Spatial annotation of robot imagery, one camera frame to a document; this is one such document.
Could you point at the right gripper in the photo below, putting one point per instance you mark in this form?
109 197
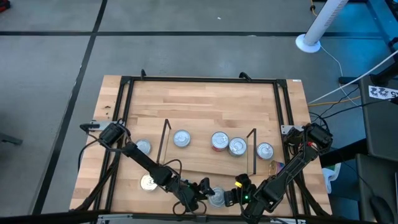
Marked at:
242 197

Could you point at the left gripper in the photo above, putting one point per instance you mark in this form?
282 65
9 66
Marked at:
189 196

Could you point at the red label seafood can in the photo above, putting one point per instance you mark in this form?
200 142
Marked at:
220 140

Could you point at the pale label seafood can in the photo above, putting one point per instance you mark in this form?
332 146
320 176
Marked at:
237 146

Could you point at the gold top seafood can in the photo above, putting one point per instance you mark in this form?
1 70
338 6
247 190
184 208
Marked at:
146 183

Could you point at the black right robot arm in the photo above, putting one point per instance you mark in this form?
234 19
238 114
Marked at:
286 174

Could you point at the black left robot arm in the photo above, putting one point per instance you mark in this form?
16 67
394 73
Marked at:
149 166

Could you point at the silver top seafood can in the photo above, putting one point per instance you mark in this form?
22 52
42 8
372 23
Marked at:
265 151

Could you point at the white green bag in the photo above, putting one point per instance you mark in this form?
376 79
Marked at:
330 177

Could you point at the black desk foot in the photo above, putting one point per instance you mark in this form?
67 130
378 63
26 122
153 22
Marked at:
348 80
342 154

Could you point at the black desk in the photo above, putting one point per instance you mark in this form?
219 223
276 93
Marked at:
373 180
379 124

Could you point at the black computer mouse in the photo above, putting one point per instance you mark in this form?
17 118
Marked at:
382 210

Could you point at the black rig crossbar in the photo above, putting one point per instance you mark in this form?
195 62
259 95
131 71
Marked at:
46 217

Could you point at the printed paper tag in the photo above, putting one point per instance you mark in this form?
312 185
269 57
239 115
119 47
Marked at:
381 92

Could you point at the grey chair leg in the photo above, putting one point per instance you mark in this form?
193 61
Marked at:
11 139

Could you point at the black metal table legs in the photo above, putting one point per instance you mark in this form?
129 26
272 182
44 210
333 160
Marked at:
377 21

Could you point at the red object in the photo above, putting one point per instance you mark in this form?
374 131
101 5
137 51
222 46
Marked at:
3 5

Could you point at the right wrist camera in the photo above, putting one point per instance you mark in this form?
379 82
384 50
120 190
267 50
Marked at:
244 180

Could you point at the silver crossbar bracket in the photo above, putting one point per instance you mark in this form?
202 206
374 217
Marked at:
115 219
287 221

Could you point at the silver arm base bracket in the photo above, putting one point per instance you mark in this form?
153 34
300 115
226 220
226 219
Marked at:
287 129
104 124

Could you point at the black table frame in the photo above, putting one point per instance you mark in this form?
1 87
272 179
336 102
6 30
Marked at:
202 79

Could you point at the black frame clamp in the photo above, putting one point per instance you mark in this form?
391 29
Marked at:
143 74
245 76

